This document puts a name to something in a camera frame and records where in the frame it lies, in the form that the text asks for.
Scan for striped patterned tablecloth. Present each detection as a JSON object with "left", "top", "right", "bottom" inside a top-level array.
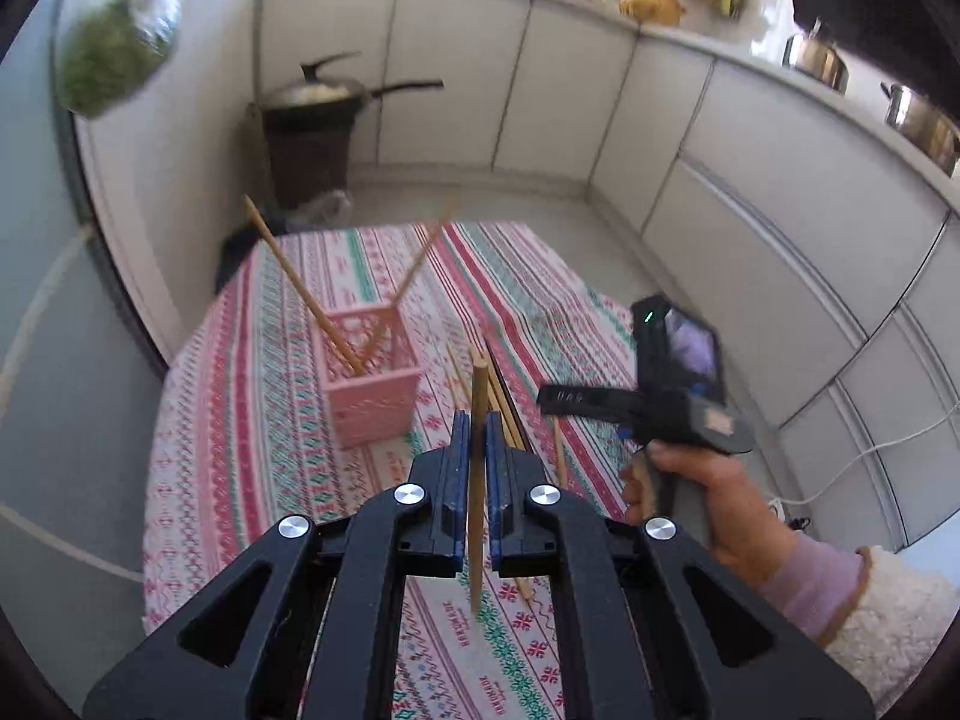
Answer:
[{"left": 141, "top": 220, "right": 677, "bottom": 720}]

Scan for steel kettle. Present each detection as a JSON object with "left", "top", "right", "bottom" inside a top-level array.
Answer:
[{"left": 781, "top": 18, "right": 851, "bottom": 95}]

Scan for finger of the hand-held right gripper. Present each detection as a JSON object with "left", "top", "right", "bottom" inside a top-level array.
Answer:
[{"left": 537, "top": 383, "right": 646, "bottom": 422}]

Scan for dark green dustpan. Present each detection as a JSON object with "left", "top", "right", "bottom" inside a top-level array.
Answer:
[{"left": 214, "top": 220, "right": 287, "bottom": 295}]

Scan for person's right hand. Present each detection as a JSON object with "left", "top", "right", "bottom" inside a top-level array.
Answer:
[{"left": 621, "top": 441, "right": 797, "bottom": 595}]

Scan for person's right forearm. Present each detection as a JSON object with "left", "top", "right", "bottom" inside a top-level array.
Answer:
[{"left": 756, "top": 531, "right": 960, "bottom": 717}]

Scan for golden clay pot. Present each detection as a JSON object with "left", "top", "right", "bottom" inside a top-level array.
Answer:
[{"left": 618, "top": 0, "right": 688, "bottom": 26}]

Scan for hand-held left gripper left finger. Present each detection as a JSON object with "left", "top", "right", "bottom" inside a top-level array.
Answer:
[{"left": 82, "top": 411, "right": 473, "bottom": 720}]

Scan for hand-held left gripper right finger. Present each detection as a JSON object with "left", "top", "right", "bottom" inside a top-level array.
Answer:
[{"left": 486, "top": 412, "right": 875, "bottom": 720}]

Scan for black range hood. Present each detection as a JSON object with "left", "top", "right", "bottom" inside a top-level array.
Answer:
[{"left": 778, "top": 0, "right": 960, "bottom": 112}]

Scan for black wok with lid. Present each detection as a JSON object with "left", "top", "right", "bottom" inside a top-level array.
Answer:
[{"left": 257, "top": 52, "right": 446, "bottom": 112}]

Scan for glass sliding door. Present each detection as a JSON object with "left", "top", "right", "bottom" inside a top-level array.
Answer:
[{"left": 0, "top": 0, "right": 170, "bottom": 698}]

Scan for white kitchen cabinets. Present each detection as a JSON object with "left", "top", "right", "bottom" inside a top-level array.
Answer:
[{"left": 253, "top": 0, "right": 960, "bottom": 557}]

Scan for crumpled clear plastic bag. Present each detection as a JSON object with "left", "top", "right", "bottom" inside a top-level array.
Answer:
[{"left": 288, "top": 190, "right": 355, "bottom": 232}]

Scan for pink plastic basket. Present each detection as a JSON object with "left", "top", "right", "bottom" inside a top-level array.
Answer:
[{"left": 313, "top": 304, "right": 421, "bottom": 449}]

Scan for steel pot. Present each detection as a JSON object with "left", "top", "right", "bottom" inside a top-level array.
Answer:
[{"left": 880, "top": 82, "right": 960, "bottom": 179}]

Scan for white power cable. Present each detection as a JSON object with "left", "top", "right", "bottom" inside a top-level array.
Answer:
[{"left": 775, "top": 396, "right": 960, "bottom": 509}]

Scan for brown bin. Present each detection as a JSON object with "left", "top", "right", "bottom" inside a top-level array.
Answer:
[{"left": 262, "top": 105, "right": 370, "bottom": 212}]

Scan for plastic bag of greens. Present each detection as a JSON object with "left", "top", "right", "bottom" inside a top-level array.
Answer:
[{"left": 55, "top": 0, "right": 185, "bottom": 121}]

